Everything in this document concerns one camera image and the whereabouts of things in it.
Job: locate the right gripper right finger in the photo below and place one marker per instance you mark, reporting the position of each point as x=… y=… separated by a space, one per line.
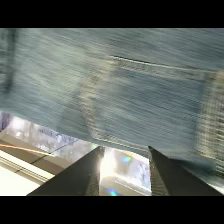
x=173 y=181

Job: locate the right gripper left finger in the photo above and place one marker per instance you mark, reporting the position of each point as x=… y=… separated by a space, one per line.
x=76 y=178

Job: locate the blue jeans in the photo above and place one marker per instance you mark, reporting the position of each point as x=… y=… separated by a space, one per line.
x=113 y=86

